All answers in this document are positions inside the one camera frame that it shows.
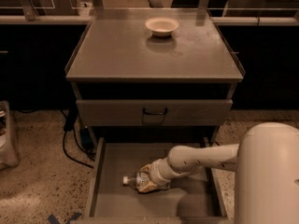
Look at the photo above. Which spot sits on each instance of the closed grey top drawer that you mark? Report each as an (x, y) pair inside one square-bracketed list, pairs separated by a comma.
[(129, 112)]

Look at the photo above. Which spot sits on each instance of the blue tape cross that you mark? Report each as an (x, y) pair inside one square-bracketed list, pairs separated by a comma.
[(52, 219)]

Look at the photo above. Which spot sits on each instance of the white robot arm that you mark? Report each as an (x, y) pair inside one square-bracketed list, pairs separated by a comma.
[(266, 167)]

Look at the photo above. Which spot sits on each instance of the clear plastic bin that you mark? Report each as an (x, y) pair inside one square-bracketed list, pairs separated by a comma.
[(9, 156)]

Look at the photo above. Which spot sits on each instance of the clear plastic bottle blue label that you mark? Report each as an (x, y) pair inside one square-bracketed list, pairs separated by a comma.
[(136, 181)]

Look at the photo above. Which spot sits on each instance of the white paper bowl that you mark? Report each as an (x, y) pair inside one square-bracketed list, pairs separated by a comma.
[(162, 26)]

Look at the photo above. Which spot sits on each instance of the grey metal drawer cabinet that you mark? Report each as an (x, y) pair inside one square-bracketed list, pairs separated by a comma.
[(120, 59)]

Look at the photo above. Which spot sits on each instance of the open grey middle drawer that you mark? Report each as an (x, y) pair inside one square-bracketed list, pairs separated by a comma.
[(190, 200)]

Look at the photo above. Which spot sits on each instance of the blue power adapter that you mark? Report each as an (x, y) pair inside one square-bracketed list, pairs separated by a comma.
[(85, 138)]

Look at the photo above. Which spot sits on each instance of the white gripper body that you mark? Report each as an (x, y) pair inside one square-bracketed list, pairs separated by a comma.
[(154, 169)]

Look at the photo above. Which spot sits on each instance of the black drawer handle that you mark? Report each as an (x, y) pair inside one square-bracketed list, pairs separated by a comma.
[(151, 113)]

